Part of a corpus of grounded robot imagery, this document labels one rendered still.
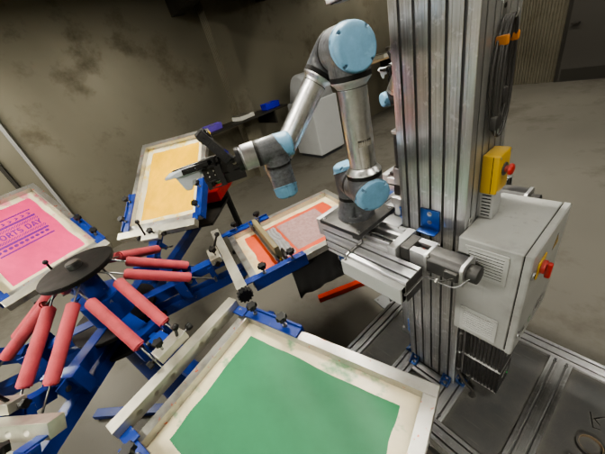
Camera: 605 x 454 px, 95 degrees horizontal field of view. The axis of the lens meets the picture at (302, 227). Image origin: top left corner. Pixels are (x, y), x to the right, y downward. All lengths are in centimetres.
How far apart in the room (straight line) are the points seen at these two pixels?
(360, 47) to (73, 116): 461
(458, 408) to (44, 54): 543
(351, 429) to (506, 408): 106
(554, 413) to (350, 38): 179
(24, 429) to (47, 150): 420
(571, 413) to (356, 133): 162
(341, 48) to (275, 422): 106
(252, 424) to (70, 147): 460
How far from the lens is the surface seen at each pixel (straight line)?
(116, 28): 531
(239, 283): 137
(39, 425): 125
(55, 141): 512
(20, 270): 240
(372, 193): 92
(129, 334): 140
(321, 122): 564
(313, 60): 96
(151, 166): 253
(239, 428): 108
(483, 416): 184
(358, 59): 82
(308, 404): 103
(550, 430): 190
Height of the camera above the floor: 187
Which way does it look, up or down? 31 degrees down
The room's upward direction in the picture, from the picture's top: 17 degrees counter-clockwise
